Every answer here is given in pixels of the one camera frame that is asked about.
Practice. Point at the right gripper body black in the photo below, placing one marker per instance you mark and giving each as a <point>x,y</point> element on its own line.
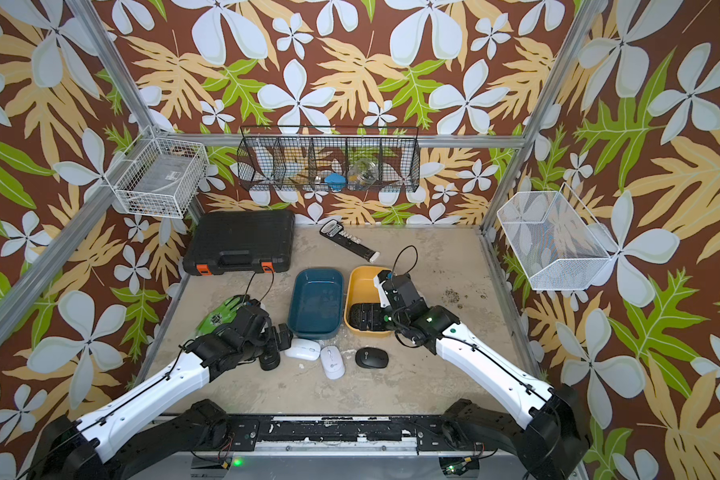
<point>401,320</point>

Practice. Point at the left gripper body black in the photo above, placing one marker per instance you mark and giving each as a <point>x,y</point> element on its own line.
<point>254,348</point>

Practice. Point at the black mouse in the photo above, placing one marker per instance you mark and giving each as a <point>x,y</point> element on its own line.
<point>361,316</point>
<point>269,361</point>
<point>371,358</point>

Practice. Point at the yellow plastic storage box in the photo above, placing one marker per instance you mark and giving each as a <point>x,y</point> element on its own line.
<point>360,290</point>

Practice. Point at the teal plastic storage box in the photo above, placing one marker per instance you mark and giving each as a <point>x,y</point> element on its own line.
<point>316,308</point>

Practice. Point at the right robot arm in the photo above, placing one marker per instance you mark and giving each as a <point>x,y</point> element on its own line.
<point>545,427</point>

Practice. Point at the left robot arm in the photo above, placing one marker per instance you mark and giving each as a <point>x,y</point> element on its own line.
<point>116,440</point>

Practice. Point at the green cloth glove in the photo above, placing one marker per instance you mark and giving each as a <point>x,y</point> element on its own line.
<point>225,313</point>

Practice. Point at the white mouse centre left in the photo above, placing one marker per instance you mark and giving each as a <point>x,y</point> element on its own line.
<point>303,349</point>

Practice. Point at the white mouse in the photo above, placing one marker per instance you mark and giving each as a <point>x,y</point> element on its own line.
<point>332,362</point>
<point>303,349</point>

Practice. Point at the black tool case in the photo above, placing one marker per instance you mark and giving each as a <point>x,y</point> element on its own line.
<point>257,241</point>

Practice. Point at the black lint roller stick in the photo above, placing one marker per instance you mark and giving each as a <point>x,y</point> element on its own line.
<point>334,231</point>

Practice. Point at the clear glass jar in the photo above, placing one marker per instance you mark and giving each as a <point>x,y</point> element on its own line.
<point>362,174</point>

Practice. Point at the blue lid in basket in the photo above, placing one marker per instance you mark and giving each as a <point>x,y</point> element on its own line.
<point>336,182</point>

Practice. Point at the white mesh basket right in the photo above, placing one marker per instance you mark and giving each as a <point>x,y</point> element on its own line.
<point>557,240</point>

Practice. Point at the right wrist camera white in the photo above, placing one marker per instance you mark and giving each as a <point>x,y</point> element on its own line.
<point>379,282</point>

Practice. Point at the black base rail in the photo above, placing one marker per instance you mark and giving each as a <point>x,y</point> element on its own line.
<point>241,433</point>

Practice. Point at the white wire basket left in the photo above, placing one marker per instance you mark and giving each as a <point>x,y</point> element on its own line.
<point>158,175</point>

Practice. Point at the black wire basket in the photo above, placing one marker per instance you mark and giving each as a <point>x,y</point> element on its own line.
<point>301,158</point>

